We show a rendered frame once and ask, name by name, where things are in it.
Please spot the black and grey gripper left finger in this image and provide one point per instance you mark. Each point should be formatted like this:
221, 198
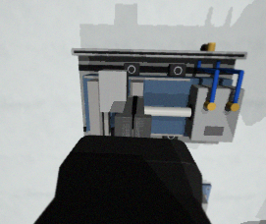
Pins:
124, 121

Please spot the grey flat bar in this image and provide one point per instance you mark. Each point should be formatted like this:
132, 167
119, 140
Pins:
107, 124

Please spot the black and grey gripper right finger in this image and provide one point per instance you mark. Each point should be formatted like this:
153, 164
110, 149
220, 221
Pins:
141, 122

